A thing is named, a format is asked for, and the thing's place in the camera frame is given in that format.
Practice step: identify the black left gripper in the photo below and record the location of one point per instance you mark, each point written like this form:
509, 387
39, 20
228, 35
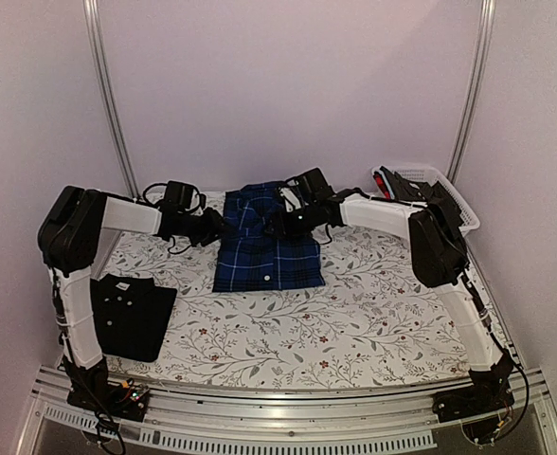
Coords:
214, 227

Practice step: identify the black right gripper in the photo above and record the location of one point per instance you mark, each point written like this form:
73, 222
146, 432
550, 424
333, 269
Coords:
283, 226

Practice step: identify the blue plaid long sleeve shirt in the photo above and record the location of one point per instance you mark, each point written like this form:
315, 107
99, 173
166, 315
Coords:
251, 257

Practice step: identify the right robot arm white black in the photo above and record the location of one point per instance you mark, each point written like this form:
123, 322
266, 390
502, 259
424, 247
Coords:
429, 218

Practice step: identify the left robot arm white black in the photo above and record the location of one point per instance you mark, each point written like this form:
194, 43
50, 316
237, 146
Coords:
69, 239

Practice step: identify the white plastic laundry basket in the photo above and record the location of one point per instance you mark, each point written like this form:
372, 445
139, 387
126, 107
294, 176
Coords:
419, 172

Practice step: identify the dark striped shirt in basket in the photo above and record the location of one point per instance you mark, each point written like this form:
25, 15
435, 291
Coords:
397, 187

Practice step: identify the folded black polo shirt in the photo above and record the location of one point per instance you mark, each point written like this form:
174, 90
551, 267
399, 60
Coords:
131, 316

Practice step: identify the floral patterned table mat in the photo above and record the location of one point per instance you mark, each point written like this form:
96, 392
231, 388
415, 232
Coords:
370, 324

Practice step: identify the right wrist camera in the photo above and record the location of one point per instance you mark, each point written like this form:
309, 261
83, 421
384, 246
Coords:
291, 196

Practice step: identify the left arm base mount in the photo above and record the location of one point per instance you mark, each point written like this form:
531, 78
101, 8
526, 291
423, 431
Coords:
124, 400

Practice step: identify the aluminium front rail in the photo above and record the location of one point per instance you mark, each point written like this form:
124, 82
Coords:
188, 419

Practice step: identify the left aluminium frame post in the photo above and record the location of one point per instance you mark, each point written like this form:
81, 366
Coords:
109, 103

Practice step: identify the aluminium frame post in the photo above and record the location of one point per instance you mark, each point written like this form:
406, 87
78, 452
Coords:
109, 103
480, 57

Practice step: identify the right aluminium frame post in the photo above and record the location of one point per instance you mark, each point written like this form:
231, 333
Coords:
480, 57

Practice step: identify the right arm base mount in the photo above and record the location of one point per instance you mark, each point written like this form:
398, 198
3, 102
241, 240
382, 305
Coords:
491, 405

